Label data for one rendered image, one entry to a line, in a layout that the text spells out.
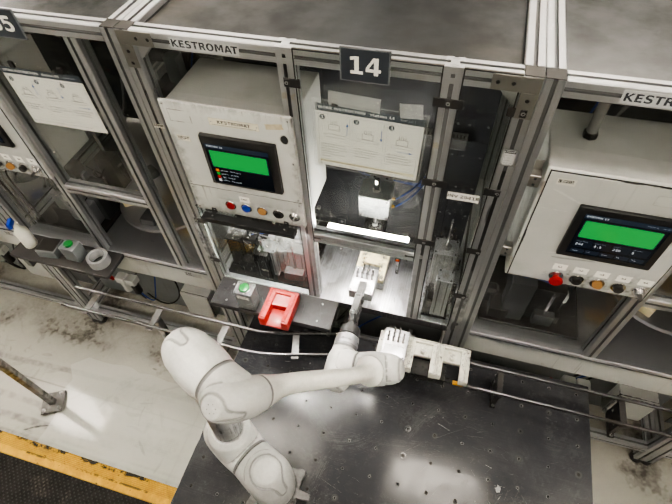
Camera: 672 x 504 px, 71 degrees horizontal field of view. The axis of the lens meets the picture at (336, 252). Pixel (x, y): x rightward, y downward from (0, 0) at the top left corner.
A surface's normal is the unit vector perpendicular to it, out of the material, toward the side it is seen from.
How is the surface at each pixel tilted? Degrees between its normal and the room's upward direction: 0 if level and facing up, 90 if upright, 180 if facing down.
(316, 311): 0
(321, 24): 0
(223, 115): 90
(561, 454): 0
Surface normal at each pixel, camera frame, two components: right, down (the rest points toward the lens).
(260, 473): 0.05, -0.56
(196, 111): -0.27, 0.77
